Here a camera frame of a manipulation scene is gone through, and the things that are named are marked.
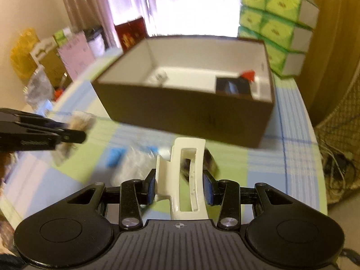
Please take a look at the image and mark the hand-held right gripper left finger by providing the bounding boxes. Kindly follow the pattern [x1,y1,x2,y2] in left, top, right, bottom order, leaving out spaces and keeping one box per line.
[67,169,157,230]

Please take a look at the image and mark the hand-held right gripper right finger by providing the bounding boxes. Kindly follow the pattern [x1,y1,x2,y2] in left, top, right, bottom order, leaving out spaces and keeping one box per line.
[202,169,290,230]

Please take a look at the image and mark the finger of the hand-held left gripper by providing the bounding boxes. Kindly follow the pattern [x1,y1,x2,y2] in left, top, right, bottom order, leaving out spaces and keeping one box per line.
[0,124,86,144]
[0,108,71,131]

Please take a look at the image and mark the clear box of floss picks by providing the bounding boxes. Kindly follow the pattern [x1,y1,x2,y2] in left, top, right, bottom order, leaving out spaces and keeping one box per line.
[111,143,172,187]

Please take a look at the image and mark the brown velvet scrunchie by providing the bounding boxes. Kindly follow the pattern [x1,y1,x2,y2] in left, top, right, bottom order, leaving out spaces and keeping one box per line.
[181,148,218,182]

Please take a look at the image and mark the white hair claw clip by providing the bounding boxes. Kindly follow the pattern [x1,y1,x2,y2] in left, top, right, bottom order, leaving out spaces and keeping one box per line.
[155,137,210,220]

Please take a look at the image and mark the blue cream tube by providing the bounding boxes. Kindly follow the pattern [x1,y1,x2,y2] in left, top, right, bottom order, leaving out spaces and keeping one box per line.
[108,146,125,169]

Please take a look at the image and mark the brown cardboard storage box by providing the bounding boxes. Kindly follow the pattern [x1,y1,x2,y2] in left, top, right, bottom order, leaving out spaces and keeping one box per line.
[92,35,275,149]

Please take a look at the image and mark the black product box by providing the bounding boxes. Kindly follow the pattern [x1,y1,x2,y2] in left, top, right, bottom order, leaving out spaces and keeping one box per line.
[216,76,253,97]

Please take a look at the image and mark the white pill bottle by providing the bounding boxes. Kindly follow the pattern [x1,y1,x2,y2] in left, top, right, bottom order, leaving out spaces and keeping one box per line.
[148,71,167,86]

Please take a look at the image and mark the red snack packet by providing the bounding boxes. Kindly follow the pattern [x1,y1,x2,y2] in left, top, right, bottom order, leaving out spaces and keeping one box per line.
[238,70,255,83]

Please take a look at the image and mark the plaid cloth covered desktop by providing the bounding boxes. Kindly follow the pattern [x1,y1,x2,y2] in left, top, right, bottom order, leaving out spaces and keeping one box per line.
[0,48,329,231]

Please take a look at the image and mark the clear plastic bag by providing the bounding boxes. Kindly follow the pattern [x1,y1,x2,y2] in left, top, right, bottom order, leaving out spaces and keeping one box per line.
[24,69,57,110]

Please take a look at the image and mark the brown cardboard carton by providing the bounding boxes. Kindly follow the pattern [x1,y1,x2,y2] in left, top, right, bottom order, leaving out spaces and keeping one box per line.
[29,40,74,90]

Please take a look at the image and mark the yellow plastic bag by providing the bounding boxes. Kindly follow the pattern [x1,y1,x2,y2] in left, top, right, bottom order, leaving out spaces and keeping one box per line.
[10,27,39,80]

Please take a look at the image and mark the pink cardboard box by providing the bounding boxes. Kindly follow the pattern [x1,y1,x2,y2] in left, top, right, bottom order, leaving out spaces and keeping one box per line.
[57,32,95,81]

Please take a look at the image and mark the small green tissue pack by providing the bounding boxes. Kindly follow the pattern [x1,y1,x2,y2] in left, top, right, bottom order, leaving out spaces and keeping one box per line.
[53,27,73,47]

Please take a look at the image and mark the red gift box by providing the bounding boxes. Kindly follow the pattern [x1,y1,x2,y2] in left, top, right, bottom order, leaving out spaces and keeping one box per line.
[115,17,149,52]

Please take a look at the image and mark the quilted wicker chair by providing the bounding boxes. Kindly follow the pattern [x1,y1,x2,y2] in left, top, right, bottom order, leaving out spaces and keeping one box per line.
[314,81,360,204]

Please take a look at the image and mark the pink curtain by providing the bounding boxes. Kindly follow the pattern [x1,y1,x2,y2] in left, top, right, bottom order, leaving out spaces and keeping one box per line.
[56,0,254,51]

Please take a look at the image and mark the stack of green tissue packs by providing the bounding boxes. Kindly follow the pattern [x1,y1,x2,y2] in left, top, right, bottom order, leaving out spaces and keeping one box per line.
[237,0,320,78]

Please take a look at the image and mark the tangled floor cables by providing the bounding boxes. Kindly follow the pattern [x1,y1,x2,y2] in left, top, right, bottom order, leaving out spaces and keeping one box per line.
[323,139,355,193]

